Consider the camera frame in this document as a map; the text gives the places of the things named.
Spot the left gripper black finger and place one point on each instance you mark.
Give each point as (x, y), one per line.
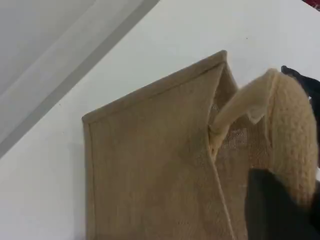
(272, 217)

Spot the red patterned object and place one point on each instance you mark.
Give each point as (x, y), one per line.
(313, 2)

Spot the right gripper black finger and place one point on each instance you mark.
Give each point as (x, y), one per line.
(308, 86)

